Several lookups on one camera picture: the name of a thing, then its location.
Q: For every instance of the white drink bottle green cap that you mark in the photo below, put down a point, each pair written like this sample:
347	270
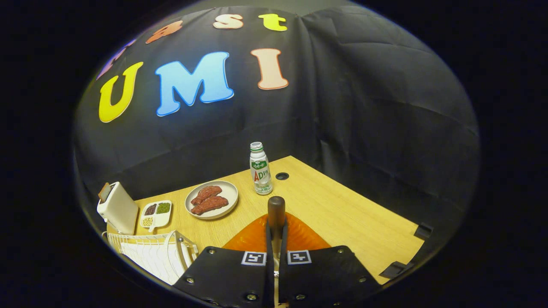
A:
261	173

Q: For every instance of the white toaster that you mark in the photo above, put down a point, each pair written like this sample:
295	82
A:
122	209

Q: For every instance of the white divided bean tray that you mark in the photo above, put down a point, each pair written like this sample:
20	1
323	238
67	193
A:
160	220

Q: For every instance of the black table clamp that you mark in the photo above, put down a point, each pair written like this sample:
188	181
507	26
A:
396	270
423	231

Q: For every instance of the black backdrop cloth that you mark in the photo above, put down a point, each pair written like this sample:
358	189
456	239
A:
364	128

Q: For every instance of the brown toast slice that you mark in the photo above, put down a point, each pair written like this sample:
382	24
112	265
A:
104	192

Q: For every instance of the red meat piece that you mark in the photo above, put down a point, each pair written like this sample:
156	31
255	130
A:
212	204
207	193

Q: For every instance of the beige plate with meat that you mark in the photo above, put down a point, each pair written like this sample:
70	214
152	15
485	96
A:
230	192

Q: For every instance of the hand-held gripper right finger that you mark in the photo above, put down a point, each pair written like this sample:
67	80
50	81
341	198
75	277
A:
325	273

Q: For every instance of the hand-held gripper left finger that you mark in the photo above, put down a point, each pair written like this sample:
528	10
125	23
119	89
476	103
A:
222	273

